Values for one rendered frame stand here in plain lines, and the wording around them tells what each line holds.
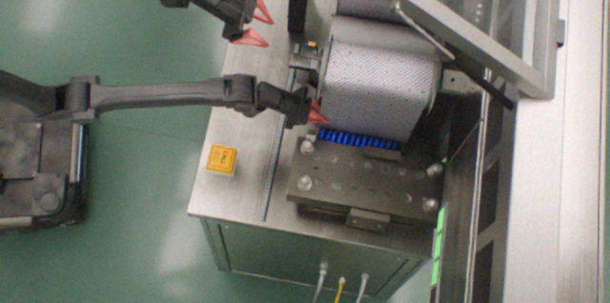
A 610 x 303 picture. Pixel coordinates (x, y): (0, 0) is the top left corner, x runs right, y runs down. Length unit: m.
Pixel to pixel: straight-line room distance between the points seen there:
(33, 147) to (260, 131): 1.07
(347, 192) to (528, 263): 0.72
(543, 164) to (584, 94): 0.37
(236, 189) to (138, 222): 1.00
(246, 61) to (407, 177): 0.59
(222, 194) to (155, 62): 1.30
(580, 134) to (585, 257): 0.25
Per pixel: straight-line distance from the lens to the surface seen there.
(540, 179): 1.19
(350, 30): 1.71
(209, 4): 1.47
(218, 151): 1.90
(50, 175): 2.67
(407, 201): 1.78
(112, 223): 2.86
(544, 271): 1.15
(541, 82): 1.22
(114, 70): 3.09
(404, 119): 1.70
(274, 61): 2.03
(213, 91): 1.65
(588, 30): 1.61
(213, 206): 1.88
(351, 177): 1.77
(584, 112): 1.52
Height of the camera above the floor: 2.71
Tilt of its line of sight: 68 degrees down
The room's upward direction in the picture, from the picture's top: 9 degrees clockwise
